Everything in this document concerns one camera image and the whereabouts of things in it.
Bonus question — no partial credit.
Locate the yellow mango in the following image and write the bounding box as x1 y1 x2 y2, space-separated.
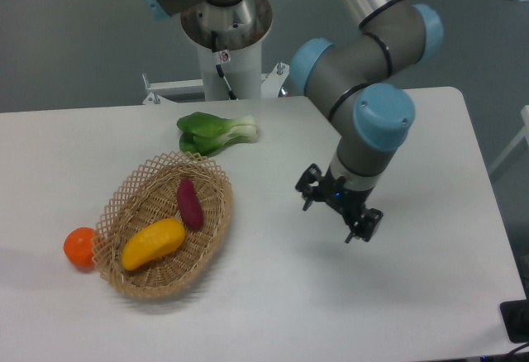
121 217 186 271

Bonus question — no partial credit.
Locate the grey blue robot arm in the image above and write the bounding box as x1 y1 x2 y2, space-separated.
145 0 444 241

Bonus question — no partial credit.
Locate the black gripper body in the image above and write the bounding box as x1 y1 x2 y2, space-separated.
318 174 375 226

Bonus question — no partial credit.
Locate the white frame at right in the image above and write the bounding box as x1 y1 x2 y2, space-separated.
488 105 528 182

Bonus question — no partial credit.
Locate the purple sweet potato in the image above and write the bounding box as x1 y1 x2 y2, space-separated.
177 179 204 231

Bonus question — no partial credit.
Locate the orange tangerine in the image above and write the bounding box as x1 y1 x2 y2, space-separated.
63 226 95 272

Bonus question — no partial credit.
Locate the woven wicker basket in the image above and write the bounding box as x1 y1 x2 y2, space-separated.
93 152 233 298

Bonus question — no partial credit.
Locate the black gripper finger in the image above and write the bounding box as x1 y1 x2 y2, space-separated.
295 164 326 211
344 207 384 244

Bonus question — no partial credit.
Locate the green bok choy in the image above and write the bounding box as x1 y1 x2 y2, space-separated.
176 112 258 156

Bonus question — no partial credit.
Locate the white metal base bracket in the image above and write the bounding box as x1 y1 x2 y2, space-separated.
141 62 290 105

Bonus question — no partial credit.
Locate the black device at edge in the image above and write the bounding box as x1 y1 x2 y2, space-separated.
499 300 528 344

